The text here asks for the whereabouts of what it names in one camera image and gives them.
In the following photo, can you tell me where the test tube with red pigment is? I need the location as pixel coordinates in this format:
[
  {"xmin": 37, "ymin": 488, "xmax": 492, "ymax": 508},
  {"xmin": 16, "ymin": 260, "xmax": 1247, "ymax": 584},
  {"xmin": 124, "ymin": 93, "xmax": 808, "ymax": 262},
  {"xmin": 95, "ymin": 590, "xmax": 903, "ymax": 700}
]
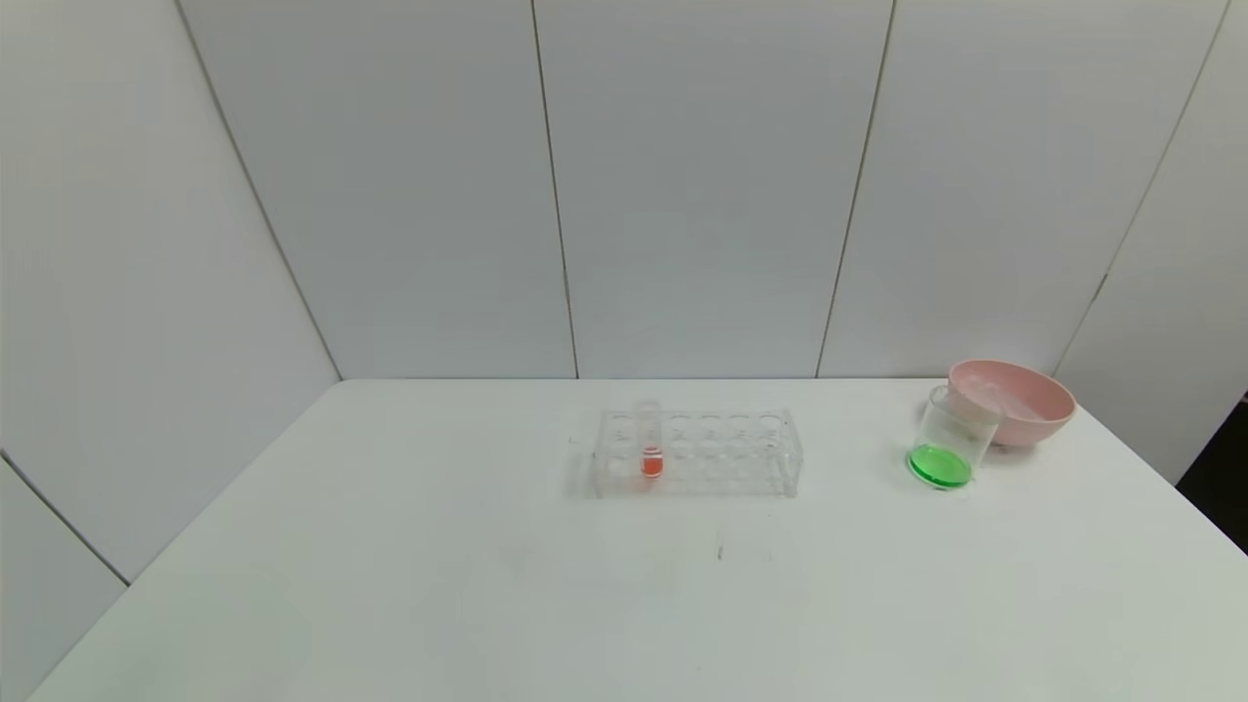
[{"xmin": 634, "ymin": 398, "xmax": 666, "ymax": 480}]

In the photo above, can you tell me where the clear plastic test tube rack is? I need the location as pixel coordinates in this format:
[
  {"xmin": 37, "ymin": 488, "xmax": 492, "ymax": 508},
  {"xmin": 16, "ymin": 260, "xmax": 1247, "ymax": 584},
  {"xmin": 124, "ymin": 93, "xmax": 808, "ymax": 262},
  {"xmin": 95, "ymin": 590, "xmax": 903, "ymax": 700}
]
[{"xmin": 590, "ymin": 405, "xmax": 805, "ymax": 498}]

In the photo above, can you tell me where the clear glass beaker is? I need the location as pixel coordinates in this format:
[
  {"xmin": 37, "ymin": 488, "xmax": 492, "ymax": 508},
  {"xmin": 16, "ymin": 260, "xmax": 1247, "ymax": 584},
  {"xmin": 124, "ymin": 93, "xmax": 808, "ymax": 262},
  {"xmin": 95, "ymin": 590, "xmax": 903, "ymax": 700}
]
[{"xmin": 907, "ymin": 383, "xmax": 1005, "ymax": 491}]

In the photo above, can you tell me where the pink bowl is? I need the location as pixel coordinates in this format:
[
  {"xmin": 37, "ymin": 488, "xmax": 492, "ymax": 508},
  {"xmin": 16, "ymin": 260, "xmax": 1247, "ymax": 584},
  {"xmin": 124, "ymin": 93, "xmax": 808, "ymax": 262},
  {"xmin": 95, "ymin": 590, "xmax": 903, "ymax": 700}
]
[{"xmin": 948, "ymin": 359, "xmax": 1078, "ymax": 449}]

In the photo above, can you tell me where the dark furniture beside table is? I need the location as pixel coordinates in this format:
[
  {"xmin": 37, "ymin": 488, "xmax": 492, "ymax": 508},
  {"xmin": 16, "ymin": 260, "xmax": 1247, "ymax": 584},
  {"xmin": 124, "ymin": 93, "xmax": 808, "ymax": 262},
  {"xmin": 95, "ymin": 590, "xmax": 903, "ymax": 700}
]
[{"xmin": 1177, "ymin": 395, "xmax": 1248, "ymax": 554}]

